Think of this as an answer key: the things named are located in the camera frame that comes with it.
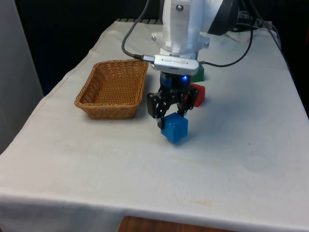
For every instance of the red cube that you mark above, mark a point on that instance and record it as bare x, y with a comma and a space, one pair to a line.
199, 95

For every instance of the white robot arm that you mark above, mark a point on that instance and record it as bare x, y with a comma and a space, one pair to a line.
178, 29

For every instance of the blue cube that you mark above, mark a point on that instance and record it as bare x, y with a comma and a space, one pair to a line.
175, 130

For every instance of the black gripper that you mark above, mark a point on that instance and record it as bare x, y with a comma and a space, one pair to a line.
174, 81

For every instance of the wicker basket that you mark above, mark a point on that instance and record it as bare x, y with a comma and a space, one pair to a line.
113, 89

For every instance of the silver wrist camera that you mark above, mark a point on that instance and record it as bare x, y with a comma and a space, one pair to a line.
176, 63

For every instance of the green block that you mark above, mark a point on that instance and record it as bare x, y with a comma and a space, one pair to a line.
198, 75

